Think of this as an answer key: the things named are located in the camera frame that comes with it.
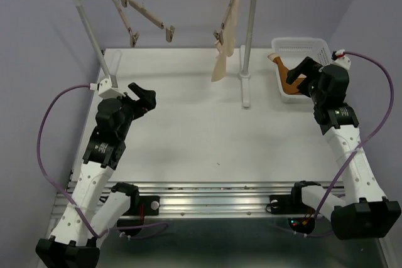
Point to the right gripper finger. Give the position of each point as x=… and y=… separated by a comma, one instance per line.
x=306, y=87
x=308, y=67

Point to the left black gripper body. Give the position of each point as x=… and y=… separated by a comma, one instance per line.
x=131, y=111

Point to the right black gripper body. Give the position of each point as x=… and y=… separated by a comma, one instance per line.
x=315, y=93

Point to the wooden clip hanger with underwear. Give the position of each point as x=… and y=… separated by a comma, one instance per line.
x=219, y=34

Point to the beige underwear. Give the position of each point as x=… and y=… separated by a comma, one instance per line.
x=226, y=49

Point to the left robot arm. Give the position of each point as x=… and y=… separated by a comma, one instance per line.
x=77, y=238

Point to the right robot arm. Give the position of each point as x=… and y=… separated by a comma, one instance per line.
x=354, y=203

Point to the wooden clip hanger far left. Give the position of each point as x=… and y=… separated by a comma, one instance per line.
x=133, y=37

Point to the white plastic basket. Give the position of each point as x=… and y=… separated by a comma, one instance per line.
x=289, y=52

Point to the white metal clothes rack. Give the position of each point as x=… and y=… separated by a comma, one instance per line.
x=244, y=74

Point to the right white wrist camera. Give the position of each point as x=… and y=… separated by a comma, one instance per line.
x=340, y=59

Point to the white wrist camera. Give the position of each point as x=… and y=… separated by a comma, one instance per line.
x=105, y=90
x=340, y=59

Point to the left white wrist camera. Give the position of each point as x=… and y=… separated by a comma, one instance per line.
x=105, y=90

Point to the aluminium rail base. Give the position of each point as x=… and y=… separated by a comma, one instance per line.
x=202, y=200

